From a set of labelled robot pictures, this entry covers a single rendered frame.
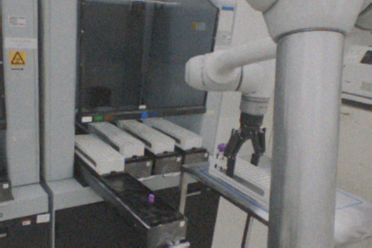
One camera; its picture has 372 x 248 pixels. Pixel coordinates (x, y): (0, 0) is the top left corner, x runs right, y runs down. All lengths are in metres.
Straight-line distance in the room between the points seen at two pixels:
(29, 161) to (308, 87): 1.00
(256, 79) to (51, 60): 0.67
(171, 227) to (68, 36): 0.71
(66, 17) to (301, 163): 0.93
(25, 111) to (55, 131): 0.13
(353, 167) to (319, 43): 2.72
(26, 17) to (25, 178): 0.55
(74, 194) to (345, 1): 1.04
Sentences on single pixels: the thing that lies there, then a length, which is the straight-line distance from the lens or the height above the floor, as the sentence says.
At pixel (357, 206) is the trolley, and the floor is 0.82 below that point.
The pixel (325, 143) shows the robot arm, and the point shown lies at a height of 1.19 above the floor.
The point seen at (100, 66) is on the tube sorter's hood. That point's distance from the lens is 1.36.
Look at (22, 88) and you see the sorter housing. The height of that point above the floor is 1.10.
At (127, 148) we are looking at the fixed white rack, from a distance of 1.45.
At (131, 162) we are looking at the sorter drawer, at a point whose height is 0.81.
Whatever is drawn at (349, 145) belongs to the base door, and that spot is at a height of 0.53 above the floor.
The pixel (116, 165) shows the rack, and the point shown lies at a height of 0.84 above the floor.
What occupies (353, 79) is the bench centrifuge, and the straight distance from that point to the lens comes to 3.29.
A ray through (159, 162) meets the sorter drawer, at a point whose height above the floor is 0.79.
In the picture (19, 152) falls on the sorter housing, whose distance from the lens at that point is 1.35.
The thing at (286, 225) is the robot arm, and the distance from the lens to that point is 0.64.
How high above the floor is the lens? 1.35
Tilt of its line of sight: 20 degrees down
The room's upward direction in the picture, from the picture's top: 5 degrees clockwise
